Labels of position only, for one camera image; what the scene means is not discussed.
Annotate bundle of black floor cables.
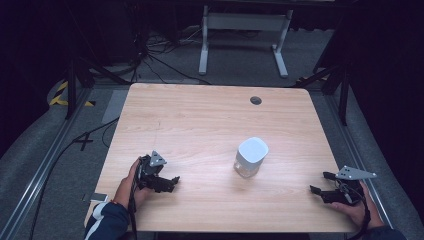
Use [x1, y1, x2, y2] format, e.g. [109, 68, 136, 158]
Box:
[131, 26, 213, 86]

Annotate person's left hand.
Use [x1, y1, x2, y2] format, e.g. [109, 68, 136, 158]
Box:
[112, 157, 152, 210]

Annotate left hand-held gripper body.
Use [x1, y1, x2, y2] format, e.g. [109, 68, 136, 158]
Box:
[137, 150, 168, 192]

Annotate clear jar with white lid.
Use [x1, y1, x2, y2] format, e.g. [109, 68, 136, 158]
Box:
[232, 136, 270, 179]

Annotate black floor cable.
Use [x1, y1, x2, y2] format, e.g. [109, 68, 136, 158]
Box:
[29, 116, 120, 240]

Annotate white metal table frame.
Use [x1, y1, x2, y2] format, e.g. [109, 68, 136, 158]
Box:
[198, 4, 294, 79]

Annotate grey metal floor rail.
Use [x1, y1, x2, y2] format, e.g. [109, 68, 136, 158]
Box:
[324, 93, 394, 230]
[0, 87, 93, 240]

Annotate person's right hand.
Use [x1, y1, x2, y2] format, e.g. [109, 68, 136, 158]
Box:
[329, 181, 385, 231]

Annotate black metal stand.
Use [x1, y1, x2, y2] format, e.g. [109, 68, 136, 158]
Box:
[293, 0, 355, 127]
[63, 0, 131, 120]

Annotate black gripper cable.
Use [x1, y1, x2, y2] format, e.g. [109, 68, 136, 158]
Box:
[336, 178, 372, 240]
[127, 166, 141, 240]

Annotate grey rectangular floor plate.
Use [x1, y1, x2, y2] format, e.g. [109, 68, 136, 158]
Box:
[101, 89, 130, 125]

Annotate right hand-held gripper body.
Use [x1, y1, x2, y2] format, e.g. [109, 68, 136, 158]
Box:
[327, 165, 378, 205]

